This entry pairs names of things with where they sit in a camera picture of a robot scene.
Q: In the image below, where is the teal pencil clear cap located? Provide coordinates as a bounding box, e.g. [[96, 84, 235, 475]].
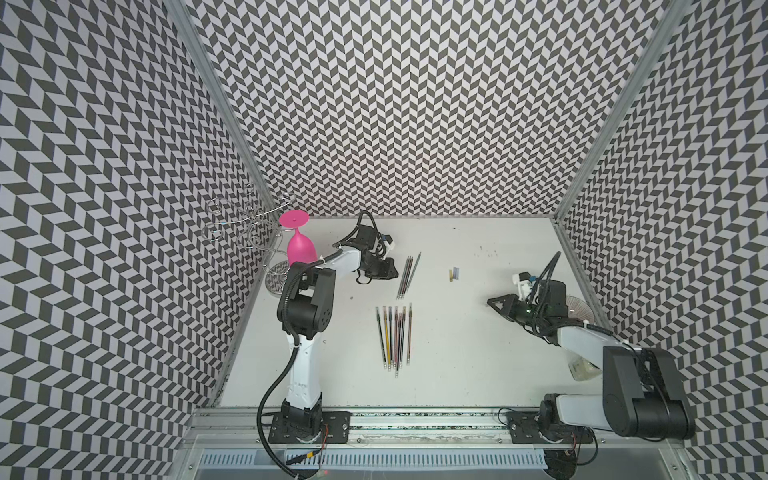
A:
[[400, 256, 415, 297]]

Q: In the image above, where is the red pencil blue cap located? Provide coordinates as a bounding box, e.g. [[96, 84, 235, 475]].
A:
[[396, 256, 411, 299]]

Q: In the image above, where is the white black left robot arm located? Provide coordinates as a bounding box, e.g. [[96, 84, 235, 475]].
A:
[[257, 210, 398, 479]]

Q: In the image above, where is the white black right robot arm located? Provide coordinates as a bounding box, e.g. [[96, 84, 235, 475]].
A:
[[487, 253, 696, 445]]

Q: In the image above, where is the black pencil purple cap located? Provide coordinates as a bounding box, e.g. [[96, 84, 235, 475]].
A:
[[387, 306, 395, 369]]

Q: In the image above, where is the dark blue pencil purple cap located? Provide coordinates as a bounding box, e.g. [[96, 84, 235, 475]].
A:
[[396, 308, 405, 368]]

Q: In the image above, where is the clear pink glass dish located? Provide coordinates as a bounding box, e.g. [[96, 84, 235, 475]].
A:
[[566, 295, 596, 323]]

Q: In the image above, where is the small jar black lid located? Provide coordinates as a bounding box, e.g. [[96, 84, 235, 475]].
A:
[[568, 356, 602, 382]]

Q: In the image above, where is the pink plastic wine glass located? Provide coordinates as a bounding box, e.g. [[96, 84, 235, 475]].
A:
[[279, 210, 318, 265]]

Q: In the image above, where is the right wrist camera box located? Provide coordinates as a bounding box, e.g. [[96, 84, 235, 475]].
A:
[[513, 271, 537, 300]]

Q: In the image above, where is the wire glass rack stand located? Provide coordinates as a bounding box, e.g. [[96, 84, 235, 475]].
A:
[[201, 182, 297, 297]]

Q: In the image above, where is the aluminium corner post left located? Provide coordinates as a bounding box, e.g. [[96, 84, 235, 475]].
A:
[[164, 0, 277, 209]]

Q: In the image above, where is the aluminium corner post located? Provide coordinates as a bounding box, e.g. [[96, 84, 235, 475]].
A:
[[164, 0, 277, 209], [553, 1, 692, 223]]

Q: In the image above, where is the aluminium corner post right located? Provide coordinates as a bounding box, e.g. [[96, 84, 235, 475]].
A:
[[553, 1, 692, 223]]

